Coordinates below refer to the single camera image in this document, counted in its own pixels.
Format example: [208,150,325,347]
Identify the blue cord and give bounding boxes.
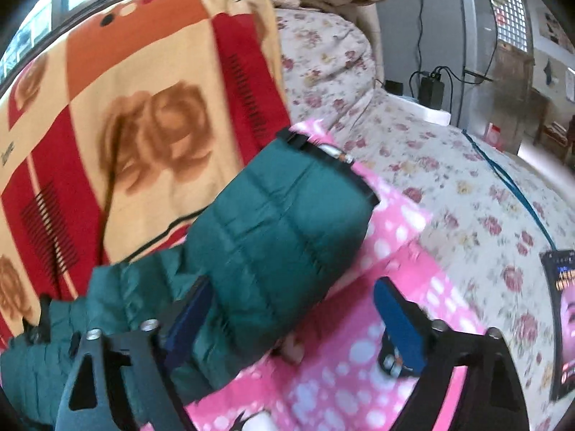
[462,129,558,250]

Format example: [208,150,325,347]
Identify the black power adapter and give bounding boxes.
[418,69,446,109]

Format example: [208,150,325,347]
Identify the black cable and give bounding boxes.
[410,0,427,82]

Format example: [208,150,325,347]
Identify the red box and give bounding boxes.
[484,125,505,150]

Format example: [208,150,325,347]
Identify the white lattice window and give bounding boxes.
[484,0,533,52]

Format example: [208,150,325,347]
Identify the white box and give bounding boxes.
[395,94,452,127]

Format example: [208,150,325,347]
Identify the rose print orange red blanket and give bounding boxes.
[0,0,294,339]

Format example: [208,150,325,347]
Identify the dark green puffer jacket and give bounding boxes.
[0,131,380,428]

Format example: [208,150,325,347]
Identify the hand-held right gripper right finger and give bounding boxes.
[374,277,531,431]

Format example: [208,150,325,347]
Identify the floral bed sheet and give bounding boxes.
[330,87,575,431]

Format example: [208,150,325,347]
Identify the floral quilt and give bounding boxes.
[274,8,385,144]

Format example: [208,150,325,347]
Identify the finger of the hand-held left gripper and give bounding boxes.
[22,294,55,347]

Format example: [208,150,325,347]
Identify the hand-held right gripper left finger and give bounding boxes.
[54,277,215,431]

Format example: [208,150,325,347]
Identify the pink penguin print blanket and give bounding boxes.
[184,117,479,431]

